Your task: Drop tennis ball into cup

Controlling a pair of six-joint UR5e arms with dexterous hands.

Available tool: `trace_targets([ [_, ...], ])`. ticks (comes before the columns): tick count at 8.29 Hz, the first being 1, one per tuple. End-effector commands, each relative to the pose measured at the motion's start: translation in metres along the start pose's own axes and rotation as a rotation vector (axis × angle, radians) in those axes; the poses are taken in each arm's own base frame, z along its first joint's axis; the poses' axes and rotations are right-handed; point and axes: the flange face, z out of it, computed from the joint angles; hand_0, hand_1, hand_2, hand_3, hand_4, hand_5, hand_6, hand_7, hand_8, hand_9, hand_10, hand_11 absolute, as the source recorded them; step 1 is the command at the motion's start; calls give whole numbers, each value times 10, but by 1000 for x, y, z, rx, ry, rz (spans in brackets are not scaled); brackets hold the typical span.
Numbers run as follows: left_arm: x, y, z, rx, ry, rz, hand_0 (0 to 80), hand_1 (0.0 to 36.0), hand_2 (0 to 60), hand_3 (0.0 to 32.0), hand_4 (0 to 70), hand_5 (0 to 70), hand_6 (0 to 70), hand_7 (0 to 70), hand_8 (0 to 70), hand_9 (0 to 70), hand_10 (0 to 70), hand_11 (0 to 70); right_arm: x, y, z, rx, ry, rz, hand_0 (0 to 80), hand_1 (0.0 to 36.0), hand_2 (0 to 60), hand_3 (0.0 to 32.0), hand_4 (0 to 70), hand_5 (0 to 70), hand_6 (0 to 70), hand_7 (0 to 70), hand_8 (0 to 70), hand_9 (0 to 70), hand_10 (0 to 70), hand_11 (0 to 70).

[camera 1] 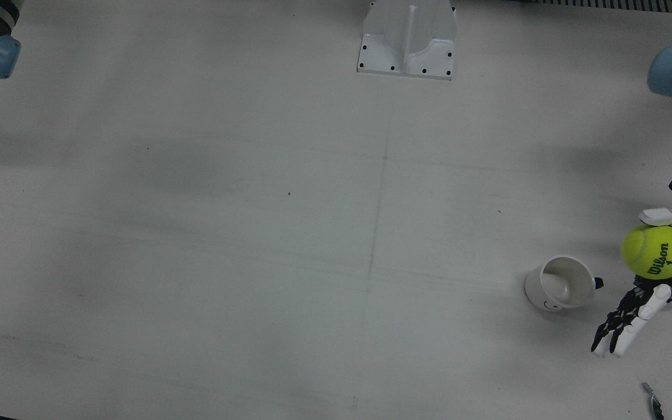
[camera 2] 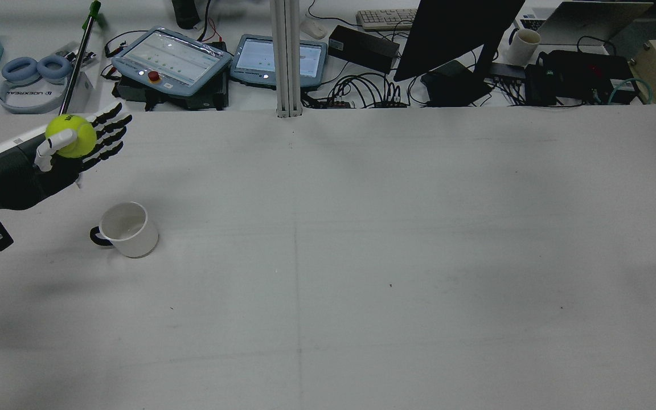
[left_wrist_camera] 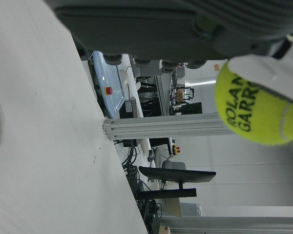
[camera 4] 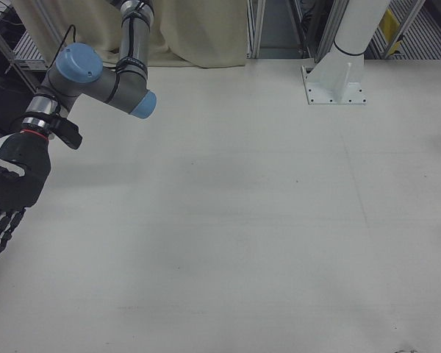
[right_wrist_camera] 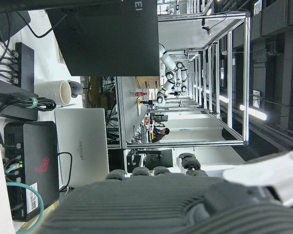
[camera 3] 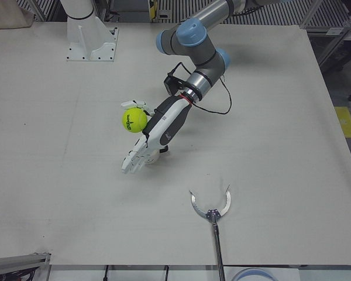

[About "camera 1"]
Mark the metal slatted grille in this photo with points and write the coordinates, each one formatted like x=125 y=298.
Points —
x=604 y=3

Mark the yellow tennis ball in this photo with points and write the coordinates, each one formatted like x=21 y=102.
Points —
x=655 y=252

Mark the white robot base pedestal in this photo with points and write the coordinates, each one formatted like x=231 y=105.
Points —
x=388 y=46

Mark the metal claw on rod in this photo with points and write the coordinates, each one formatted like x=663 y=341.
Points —
x=654 y=402

